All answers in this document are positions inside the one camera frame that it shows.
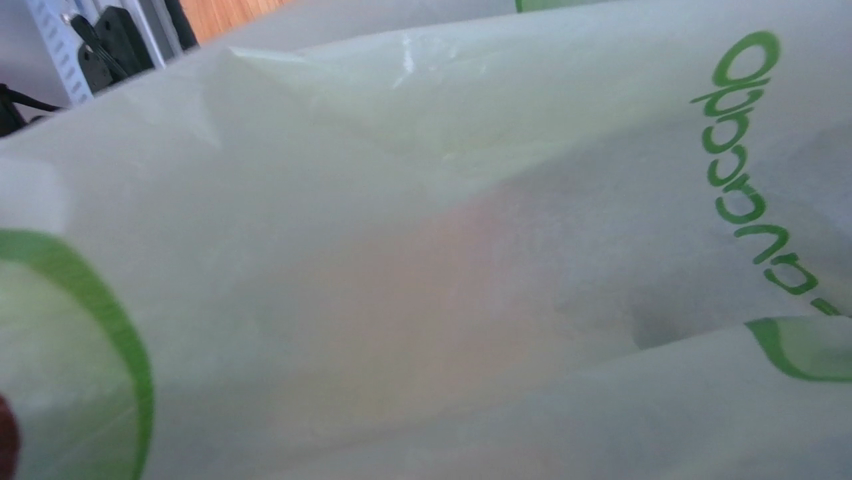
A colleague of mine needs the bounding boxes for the translucent white plastic bag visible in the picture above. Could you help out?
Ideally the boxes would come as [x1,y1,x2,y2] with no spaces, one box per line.
[1,1,851,479]

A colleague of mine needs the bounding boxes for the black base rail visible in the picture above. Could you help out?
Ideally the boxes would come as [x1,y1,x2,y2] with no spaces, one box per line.
[0,0,201,138]

